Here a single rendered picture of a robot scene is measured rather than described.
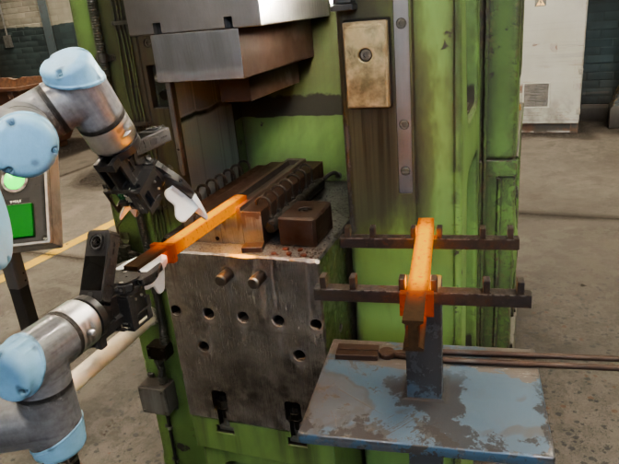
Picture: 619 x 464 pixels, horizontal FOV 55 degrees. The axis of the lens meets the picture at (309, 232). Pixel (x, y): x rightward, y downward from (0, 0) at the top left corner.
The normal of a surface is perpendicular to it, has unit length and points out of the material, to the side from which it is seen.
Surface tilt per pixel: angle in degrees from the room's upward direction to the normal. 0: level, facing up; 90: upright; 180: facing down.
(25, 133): 90
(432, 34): 90
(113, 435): 0
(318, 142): 90
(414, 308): 0
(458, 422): 0
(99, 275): 57
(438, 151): 90
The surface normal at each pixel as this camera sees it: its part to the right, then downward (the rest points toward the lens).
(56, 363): 0.94, 0.04
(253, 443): -0.33, 0.37
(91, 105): 0.55, 0.53
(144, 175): -0.24, -0.64
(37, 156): 0.41, 0.29
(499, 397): -0.08, -0.93
